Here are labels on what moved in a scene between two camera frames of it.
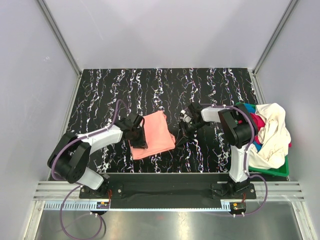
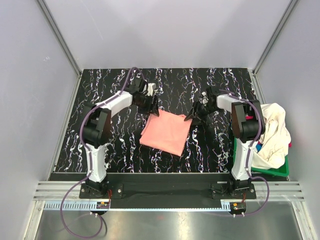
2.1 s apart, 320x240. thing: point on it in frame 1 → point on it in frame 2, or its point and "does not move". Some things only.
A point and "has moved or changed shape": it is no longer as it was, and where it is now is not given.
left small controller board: x=103 y=205 does not move
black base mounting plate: x=167 y=190 does not move
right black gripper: x=184 y=132 → x=196 y=107
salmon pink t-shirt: x=158 y=136 has moved or changed shape
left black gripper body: x=138 y=139 → x=144 y=102
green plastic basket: x=281 y=170 does not move
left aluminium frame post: x=61 y=38 does not move
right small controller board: x=238 y=207 does not move
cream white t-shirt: x=275 y=134 does not move
